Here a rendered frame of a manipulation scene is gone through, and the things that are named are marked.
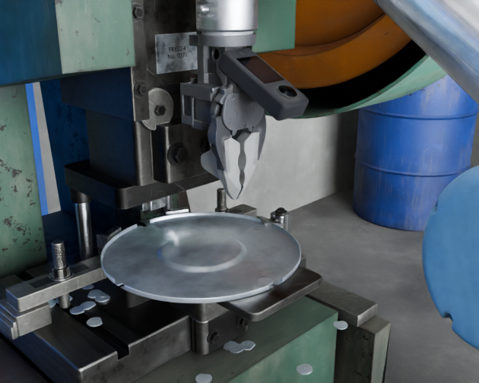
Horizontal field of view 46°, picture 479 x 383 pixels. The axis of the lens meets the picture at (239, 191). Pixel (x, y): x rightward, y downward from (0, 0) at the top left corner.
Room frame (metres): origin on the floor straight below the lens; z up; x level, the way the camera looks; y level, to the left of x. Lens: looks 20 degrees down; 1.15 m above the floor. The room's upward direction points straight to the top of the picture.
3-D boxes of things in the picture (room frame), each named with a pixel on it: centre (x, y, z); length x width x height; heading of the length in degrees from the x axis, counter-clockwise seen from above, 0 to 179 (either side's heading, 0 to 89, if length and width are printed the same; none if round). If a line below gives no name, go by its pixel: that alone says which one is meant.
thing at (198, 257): (0.76, 0.06, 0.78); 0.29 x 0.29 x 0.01
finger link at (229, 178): (0.71, 0.03, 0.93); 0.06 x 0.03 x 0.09; 45
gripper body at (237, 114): (0.73, 0.02, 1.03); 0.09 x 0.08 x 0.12; 45
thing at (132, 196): (0.85, 0.15, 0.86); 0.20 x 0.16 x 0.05; 135
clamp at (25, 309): (0.73, 0.26, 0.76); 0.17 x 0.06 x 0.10; 135
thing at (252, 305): (0.73, 0.02, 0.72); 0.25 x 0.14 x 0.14; 45
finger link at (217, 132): (0.69, 0.02, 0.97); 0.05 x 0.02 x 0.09; 135
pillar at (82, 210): (0.83, 0.25, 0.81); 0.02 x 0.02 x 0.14
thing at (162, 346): (0.85, 0.14, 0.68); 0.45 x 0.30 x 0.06; 135
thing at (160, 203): (0.84, 0.14, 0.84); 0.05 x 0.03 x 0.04; 135
